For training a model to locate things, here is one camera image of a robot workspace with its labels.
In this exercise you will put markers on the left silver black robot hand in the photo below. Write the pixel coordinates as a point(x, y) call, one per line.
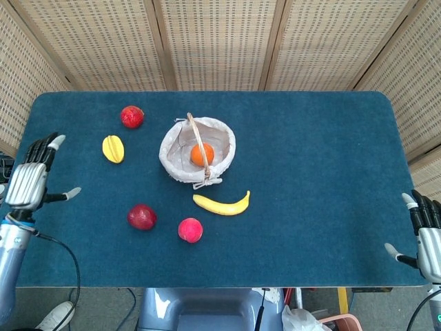
point(27, 182)

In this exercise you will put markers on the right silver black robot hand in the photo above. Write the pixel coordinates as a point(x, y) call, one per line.
point(430, 248)

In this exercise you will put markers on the orange fruit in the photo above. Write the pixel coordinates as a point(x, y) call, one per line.
point(195, 156)

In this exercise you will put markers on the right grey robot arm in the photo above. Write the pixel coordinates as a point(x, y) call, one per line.
point(435, 310)

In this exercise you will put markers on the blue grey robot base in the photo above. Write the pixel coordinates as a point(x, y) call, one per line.
point(206, 310)

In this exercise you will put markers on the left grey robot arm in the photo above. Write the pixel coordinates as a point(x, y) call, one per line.
point(10, 255)

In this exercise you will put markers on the wicker basket with cloth liner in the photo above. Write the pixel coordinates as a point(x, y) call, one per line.
point(220, 138)

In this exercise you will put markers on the woven folding screen panel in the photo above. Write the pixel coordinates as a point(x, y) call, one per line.
point(217, 45)
point(20, 86)
point(429, 176)
point(103, 45)
point(337, 45)
point(413, 86)

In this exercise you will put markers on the yellow starfruit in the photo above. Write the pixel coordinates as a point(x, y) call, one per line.
point(113, 149)

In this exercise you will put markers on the pink plastic bin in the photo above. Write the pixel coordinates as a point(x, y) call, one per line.
point(342, 322)

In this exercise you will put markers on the dark red mango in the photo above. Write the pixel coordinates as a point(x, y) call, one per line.
point(142, 217)

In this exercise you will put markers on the red strawberry-like fruit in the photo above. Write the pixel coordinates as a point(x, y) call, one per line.
point(132, 117)

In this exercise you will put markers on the blue felt table cloth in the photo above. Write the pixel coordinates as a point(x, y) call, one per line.
point(310, 189)

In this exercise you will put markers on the white shoe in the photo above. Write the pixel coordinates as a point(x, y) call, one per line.
point(56, 315)

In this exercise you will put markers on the white plastic bag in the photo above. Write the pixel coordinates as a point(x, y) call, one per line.
point(299, 320)

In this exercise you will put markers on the pink red peach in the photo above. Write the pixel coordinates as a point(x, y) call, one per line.
point(190, 230)

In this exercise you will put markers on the yellow banana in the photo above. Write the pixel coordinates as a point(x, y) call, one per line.
point(220, 208)

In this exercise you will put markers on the yellow post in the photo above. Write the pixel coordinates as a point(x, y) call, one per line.
point(343, 300)

